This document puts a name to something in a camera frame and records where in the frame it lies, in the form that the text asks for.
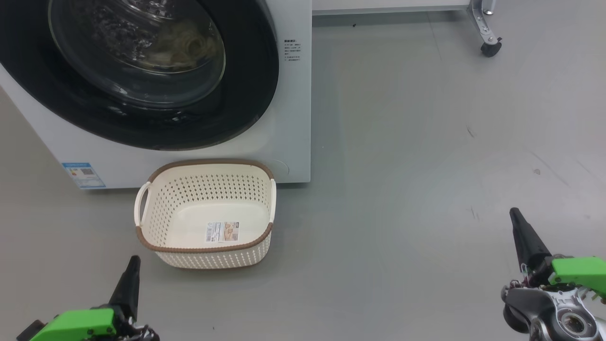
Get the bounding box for cream perforated laundry basket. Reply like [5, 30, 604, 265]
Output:
[134, 159, 277, 269]

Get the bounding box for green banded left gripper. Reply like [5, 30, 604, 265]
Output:
[28, 255, 160, 341]

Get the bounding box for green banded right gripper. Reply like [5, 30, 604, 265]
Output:
[509, 207, 606, 299]

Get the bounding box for metal rack leg with caster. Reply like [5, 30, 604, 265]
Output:
[312, 0, 502, 58]

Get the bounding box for white washing machine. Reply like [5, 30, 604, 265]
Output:
[0, 0, 313, 190]

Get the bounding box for cream line print garment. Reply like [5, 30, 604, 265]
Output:
[151, 19, 221, 67]

